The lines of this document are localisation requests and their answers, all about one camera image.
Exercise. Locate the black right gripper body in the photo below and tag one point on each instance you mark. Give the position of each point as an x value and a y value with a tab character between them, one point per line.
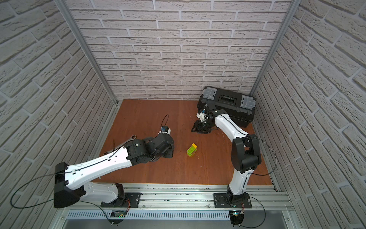
204	127

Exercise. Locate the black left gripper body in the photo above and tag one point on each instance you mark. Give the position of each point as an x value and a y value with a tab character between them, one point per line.
168	149

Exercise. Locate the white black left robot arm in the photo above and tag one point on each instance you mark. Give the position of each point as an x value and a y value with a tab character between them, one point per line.
74	183

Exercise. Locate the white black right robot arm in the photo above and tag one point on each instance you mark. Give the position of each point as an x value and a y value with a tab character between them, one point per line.
245	156

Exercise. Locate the silver ratchet wrench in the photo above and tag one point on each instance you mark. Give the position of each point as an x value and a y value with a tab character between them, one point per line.
120	146

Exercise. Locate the black plastic toolbox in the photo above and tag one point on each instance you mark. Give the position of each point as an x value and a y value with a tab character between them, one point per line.
240	107

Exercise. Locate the aluminium front rail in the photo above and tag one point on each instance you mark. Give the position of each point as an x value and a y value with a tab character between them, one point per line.
200	197

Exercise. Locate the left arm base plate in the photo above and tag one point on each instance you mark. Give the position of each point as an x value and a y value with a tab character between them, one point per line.
127	200

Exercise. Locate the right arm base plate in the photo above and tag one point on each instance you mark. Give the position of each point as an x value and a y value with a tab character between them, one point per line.
227	200

